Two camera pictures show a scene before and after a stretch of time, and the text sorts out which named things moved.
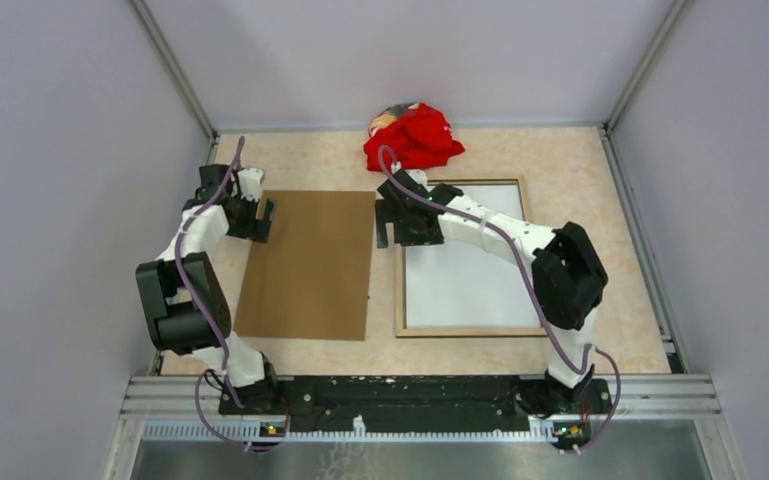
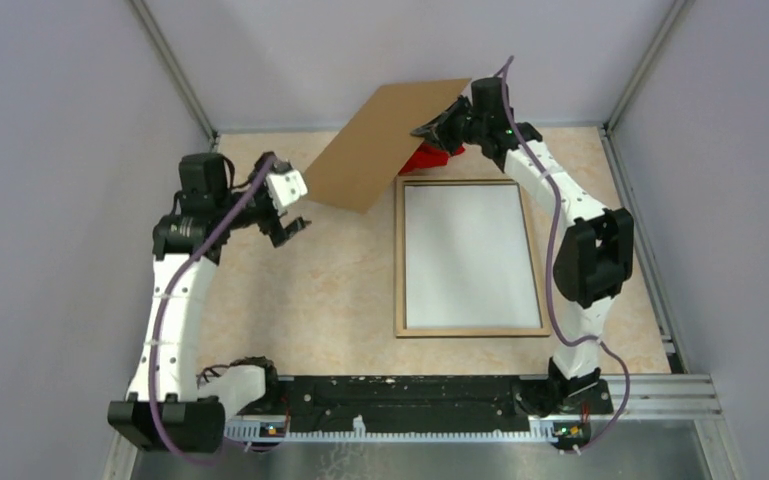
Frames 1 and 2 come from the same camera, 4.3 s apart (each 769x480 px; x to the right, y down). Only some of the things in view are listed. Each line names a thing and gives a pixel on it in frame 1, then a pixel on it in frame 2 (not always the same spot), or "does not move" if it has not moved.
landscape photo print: [455, 285] does not move
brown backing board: [311, 279] → [357, 160]
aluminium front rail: [191, 408] does not move
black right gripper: [385, 215] → [433, 130]
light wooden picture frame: [401, 330] does not move
